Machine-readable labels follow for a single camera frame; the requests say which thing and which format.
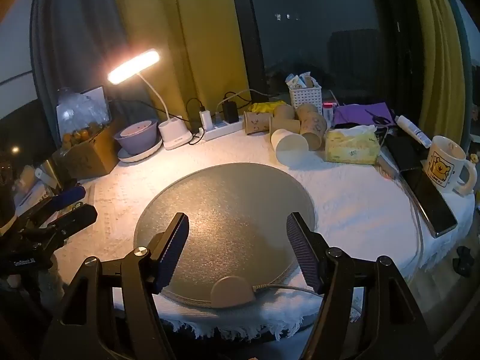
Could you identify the black scissors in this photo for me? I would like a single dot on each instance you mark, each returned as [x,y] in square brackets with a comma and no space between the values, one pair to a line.
[378,118]

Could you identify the plain brown paper cup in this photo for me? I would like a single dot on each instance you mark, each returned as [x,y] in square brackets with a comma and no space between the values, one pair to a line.
[285,119]
[306,109]

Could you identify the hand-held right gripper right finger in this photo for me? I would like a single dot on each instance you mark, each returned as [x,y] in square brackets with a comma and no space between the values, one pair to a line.
[302,252]

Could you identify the pile of small oranges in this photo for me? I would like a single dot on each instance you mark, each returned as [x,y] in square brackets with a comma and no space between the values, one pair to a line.
[77,138]

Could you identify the black smartphone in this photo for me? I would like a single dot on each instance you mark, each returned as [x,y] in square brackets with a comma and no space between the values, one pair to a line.
[431,204]

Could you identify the small bottle red cap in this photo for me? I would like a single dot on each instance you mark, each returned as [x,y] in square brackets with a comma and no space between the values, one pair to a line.
[327,114]

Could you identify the yellow curtain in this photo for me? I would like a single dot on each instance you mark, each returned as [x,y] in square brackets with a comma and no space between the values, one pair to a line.
[195,37]
[437,56]

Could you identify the cardboard box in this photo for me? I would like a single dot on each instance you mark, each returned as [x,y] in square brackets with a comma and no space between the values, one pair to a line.
[90,157]

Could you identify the grey curtain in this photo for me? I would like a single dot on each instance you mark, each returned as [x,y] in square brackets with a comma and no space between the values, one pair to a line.
[75,33]

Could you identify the white plate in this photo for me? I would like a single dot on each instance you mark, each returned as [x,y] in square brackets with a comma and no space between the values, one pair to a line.
[144,154]

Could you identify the white paper cup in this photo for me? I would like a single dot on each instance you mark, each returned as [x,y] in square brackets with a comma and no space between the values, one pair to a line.
[290,149]

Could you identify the purple cloth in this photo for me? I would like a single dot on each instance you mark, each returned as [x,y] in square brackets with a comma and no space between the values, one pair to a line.
[352,114]

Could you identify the white desk lamp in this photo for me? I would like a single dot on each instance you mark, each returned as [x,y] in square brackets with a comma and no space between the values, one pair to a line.
[174,135]

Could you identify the white plastic basket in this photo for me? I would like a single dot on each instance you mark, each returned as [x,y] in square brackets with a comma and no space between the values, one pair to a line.
[306,99]

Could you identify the black flat case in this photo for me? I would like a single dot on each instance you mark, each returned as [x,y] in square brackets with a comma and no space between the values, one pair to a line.
[403,152]

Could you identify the brown paper cup smiley print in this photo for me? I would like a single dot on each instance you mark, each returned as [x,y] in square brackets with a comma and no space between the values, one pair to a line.
[257,122]

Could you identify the white power strip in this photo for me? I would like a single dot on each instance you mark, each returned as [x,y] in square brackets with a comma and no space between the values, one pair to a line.
[225,128]

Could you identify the beige mat controller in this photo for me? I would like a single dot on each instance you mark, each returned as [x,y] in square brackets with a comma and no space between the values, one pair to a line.
[232,293]

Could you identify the round grey heating mat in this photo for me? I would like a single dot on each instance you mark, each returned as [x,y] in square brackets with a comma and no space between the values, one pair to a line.
[232,210]

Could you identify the small black object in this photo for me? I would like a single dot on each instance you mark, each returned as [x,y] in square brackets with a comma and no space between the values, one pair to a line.
[463,259]

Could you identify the clear plastic bag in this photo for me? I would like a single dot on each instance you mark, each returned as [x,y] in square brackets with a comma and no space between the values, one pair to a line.
[80,108]

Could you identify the yellow tissue pack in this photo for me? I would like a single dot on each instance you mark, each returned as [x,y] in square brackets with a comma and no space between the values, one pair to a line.
[352,146]

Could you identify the packets in basket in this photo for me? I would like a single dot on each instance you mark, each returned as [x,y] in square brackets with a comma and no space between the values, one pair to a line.
[300,80]

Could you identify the white plug charger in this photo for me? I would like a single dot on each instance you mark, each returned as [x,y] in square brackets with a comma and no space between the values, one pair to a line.
[206,119]

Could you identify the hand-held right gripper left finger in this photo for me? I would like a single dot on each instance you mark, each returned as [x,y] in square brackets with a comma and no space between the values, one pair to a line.
[173,254]

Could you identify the purple bowl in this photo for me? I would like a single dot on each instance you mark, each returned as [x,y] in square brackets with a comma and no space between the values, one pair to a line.
[135,137]

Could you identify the brown paper cup dark drawing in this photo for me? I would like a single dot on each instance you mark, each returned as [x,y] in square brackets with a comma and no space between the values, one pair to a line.
[314,130]

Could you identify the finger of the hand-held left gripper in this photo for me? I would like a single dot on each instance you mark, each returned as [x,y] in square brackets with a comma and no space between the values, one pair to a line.
[69,195]
[77,218]

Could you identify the cream mug bear print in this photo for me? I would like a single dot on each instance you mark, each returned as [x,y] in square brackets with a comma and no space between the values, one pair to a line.
[444,167]

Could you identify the white tube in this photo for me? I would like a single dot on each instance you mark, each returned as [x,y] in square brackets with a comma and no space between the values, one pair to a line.
[412,130]

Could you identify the black plug charger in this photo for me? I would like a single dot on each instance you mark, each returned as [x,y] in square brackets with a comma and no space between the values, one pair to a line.
[230,111]

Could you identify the yellow cloth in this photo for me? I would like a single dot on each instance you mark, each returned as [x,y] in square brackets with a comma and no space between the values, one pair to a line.
[268,107]

